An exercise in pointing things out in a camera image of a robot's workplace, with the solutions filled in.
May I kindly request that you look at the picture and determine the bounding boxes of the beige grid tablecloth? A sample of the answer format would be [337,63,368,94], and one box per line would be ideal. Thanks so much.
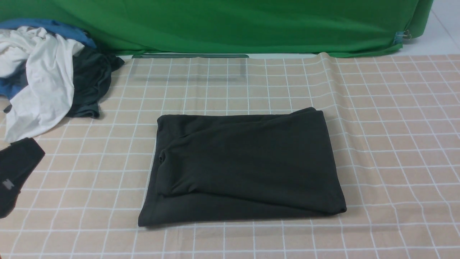
[1,54,460,259]

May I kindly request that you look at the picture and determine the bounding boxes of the dark gray long-sleeved shirt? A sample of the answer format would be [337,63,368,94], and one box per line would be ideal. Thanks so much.
[138,108,347,227]

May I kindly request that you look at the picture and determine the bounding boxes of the green backdrop cloth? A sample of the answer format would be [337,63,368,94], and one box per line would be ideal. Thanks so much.
[1,0,433,58]

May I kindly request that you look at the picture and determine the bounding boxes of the dark gray crumpled garment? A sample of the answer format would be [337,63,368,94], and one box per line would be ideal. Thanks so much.
[7,47,124,118]

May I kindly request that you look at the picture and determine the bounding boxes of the white crumpled garment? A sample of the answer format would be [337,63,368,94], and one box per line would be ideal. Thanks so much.
[1,26,85,142]

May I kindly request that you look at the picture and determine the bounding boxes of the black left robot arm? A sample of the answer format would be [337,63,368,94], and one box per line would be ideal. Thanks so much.
[0,138,45,218]

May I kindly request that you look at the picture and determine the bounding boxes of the blue crumpled garment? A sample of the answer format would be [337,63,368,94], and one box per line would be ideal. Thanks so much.
[0,18,97,100]

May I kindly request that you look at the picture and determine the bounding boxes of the metal binder clip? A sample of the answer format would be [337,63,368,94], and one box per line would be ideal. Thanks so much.
[393,30,412,45]

